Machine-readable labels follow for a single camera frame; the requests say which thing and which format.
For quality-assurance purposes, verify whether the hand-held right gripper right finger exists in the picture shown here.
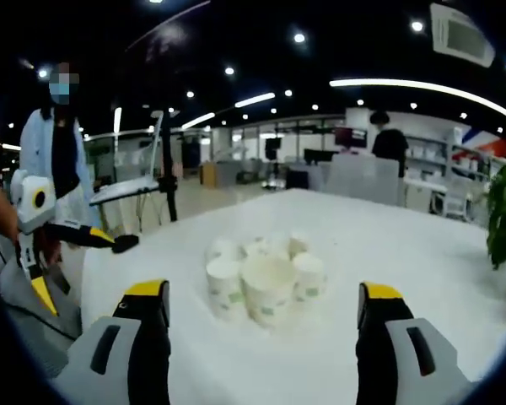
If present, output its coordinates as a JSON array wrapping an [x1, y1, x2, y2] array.
[[354, 281, 476, 405]]

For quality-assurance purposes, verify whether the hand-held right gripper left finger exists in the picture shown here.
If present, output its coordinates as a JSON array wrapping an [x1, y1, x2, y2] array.
[[52, 278, 172, 405]]

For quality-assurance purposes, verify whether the cluster of white paper cups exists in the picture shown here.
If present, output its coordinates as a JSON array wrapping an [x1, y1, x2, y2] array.
[[204, 229, 326, 334]]

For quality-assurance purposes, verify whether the white tilted stand table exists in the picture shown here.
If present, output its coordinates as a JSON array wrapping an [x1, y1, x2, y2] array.
[[89, 175, 162, 208]]

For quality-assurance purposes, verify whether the brown wooden cabinet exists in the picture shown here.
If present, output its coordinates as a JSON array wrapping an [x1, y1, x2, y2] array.
[[199, 162, 218, 187]]

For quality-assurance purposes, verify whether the short ceiling light bar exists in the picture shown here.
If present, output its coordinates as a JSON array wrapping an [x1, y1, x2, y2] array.
[[180, 111, 217, 131], [234, 92, 277, 109]]

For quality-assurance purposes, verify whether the translucent white chair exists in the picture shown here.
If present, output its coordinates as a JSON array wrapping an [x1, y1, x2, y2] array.
[[323, 153, 401, 207]]

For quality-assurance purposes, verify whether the black office chair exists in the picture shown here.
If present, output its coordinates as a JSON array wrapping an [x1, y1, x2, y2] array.
[[285, 167, 310, 192]]

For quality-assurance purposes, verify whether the green potted plant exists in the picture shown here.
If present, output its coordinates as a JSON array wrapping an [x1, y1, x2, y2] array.
[[485, 165, 506, 271]]

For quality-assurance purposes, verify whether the white storage shelf rack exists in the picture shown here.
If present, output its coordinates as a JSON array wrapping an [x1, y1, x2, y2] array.
[[404, 129, 506, 221]]

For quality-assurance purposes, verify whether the long curved ceiling light strip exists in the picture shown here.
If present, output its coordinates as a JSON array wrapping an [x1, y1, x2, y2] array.
[[329, 78, 506, 128]]

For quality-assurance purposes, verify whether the group of round ceiling lights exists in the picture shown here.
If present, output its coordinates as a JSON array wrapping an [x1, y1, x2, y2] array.
[[36, 19, 506, 136]]

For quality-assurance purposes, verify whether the ceiling air conditioner unit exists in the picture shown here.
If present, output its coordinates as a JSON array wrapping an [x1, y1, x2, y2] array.
[[429, 2, 497, 68]]

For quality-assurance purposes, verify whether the dark wall monitor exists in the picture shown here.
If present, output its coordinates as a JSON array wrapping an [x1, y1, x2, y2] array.
[[334, 127, 369, 149]]

